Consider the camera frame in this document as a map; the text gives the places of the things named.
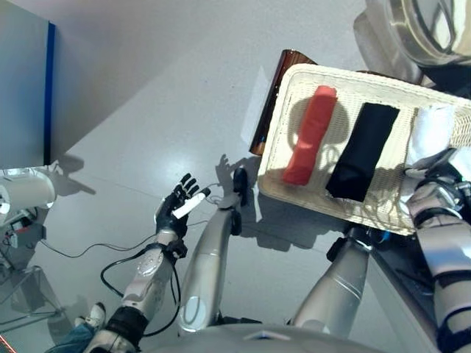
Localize red cloth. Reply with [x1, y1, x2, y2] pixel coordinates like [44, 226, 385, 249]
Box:
[282, 85, 338, 186]

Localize thin floor cable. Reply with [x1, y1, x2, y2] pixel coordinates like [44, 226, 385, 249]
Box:
[39, 182, 237, 259]

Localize white person shoe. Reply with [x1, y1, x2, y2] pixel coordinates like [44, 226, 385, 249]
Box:
[74, 302, 108, 329]

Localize silver robot torso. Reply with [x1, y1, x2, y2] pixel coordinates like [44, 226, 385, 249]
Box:
[190, 323, 406, 353]

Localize blue jeans leg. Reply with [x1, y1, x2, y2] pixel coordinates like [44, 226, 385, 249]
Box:
[46, 321, 97, 353]

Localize white wicker basket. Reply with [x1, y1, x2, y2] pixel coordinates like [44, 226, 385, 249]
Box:
[257, 63, 471, 237]

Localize silver robot leg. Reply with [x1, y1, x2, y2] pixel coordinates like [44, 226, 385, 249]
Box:
[289, 225, 373, 340]
[177, 166, 249, 338]

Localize brown glossy box stool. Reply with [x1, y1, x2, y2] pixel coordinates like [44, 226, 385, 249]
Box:
[249, 49, 318, 156]

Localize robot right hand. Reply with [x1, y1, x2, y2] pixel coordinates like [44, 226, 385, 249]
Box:
[406, 149, 471, 200]

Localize silver robot left leg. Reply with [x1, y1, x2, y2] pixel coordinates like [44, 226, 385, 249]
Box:
[177, 166, 249, 338]

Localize clear acrylic stand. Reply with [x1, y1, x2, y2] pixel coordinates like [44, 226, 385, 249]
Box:
[0, 264, 64, 325]

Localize blue-edged white panel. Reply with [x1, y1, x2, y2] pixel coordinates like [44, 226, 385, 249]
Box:
[0, 0, 57, 168]

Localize silver robot right leg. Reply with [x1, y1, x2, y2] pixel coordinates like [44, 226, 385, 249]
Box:
[289, 225, 373, 340]

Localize black cloth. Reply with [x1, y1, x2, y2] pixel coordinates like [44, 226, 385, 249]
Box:
[325, 102, 401, 203]

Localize white cloth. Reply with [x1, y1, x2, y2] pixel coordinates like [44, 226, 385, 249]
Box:
[404, 103, 458, 171]

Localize white cylinder device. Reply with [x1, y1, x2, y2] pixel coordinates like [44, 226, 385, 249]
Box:
[0, 170, 57, 215]

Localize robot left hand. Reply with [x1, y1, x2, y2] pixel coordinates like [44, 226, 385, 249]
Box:
[154, 172, 213, 240]

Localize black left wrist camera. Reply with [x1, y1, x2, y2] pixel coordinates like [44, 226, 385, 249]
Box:
[163, 238, 189, 260]

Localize round glass washer door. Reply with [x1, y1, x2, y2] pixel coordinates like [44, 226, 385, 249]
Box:
[352, 0, 471, 88]

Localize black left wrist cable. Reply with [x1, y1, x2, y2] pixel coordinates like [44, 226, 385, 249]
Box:
[100, 238, 185, 338]

